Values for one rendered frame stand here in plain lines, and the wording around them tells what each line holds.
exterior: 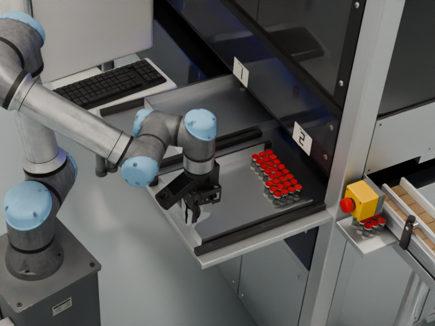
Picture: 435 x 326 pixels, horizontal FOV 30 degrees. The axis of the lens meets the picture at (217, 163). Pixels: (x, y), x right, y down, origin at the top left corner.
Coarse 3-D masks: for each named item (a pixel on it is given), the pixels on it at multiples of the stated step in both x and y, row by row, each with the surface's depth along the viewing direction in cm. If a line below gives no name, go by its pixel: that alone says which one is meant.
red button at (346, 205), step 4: (344, 200) 207; (348, 200) 207; (340, 204) 208; (344, 204) 207; (348, 204) 206; (352, 204) 207; (340, 208) 209; (344, 208) 207; (348, 208) 206; (352, 208) 207; (344, 212) 208; (348, 212) 207
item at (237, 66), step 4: (236, 60) 245; (236, 64) 246; (240, 64) 243; (236, 68) 246; (240, 68) 244; (244, 68) 242; (236, 72) 247; (240, 72) 245; (244, 72) 243; (248, 72) 240; (236, 76) 248; (240, 76) 246; (244, 76) 243; (248, 76) 241; (240, 80) 246; (244, 80) 244; (244, 84) 245
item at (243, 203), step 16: (224, 160) 233; (240, 160) 236; (160, 176) 224; (176, 176) 227; (224, 176) 230; (240, 176) 231; (256, 176) 231; (224, 192) 225; (240, 192) 226; (256, 192) 226; (176, 208) 218; (208, 208) 220; (224, 208) 221; (240, 208) 221; (256, 208) 221; (272, 208) 222; (288, 208) 218; (208, 224) 216; (224, 224) 216; (240, 224) 212; (256, 224) 215; (208, 240) 209
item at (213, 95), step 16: (208, 80) 258; (224, 80) 262; (160, 96) 252; (176, 96) 256; (192, 96) 257; (208, 96) 258; (224, 96) 258; (240, 96) 259; (176, 112) 251; (224, 112) 252; (240, 112) 253; (256, 112) 253; (224, 128) 246; (240, 128) 247; (256, 128) 244; (272, 128) 248
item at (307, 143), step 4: (296, 124) 224; (296, 128) 224; (300, 128) 222; (296, 132) 225; (304, 132) 221; (296, 136) 226; (308, 136) 220; (296, 140) 226; (300, 140) 224; (304, 140) 222; (308, 140) 220; (300, 144) 225; (304, 144) 223; (308, 144) 221; (304, 148) 224; (308, 148) 222; (308, 152) 222
